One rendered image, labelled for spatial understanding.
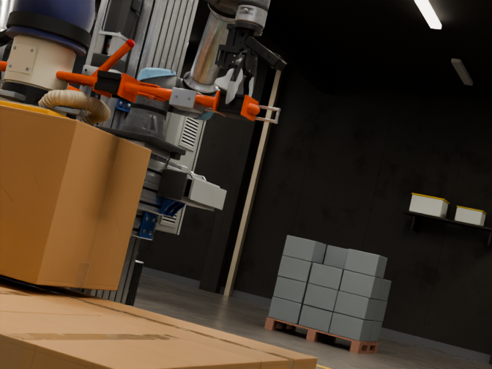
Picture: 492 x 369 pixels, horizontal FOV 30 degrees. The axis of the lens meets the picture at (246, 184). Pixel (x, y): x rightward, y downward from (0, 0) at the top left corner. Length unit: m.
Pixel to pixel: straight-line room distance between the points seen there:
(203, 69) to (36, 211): 0.90
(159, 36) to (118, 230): 0.97
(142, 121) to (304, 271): 7.21
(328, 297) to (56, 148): 7.83
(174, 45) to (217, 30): 0.53
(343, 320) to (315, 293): 0.42
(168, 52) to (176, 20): 0.12
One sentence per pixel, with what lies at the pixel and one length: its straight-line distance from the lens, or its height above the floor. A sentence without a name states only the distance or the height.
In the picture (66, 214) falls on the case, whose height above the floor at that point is 0.74.
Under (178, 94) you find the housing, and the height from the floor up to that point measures 1.10.
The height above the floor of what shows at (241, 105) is 1.10.
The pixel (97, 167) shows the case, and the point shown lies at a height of 0.88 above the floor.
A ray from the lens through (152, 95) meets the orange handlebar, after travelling 2.33.
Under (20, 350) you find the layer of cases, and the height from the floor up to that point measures 0.53.
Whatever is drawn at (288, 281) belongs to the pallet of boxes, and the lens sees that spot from 10.08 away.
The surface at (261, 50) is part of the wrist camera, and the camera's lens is 2.25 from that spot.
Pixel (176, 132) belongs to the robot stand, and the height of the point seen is 1.12.
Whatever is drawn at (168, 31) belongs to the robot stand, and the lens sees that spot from 3.30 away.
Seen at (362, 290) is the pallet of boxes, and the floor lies 0.65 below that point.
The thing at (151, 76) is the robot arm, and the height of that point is 1.23.
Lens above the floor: 0.76
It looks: 4 degrees up
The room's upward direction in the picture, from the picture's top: 13 degrees clockwise
